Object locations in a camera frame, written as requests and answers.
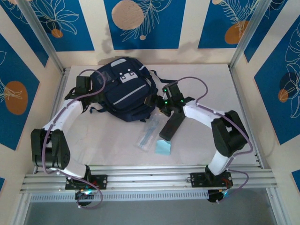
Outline black pencil case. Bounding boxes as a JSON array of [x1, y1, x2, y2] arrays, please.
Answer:
[[158, 111, 186, 142]]

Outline navy blue student backpack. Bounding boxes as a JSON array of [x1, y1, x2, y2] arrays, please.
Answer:
[[89, 57, 179, 123]]

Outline clear plastic stationery bag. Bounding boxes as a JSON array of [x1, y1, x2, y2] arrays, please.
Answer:
[[134, 117, 160, 151]]

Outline light blue note pad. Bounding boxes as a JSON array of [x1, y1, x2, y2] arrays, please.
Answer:
[[154, 139, 172, 155]]

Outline aluminium side rail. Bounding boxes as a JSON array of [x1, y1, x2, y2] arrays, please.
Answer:
[[228, 65, 264, 168], [34, 67, 71, 174]]

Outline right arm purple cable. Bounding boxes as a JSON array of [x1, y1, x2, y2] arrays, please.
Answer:
[[175, 76, 254, 204]]

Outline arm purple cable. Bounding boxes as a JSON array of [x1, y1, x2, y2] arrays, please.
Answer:
[[43, 69, 106, 209], [175, 76, 254, 204]]

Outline aluminium mounting rail beam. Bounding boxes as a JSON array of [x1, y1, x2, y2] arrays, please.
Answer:
[[20, 165, 278, 194]]

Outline grey slotted cable duct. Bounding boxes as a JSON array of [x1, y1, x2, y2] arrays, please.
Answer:
[[30, 189, 209, 203]]

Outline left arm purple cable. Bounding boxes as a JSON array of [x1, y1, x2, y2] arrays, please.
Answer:
[[43, 69, 106, 209]]

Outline short aluminium frame post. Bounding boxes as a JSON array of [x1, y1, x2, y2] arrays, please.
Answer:
[[11, 193, 32, 225], [267, 187, 285, 225]]

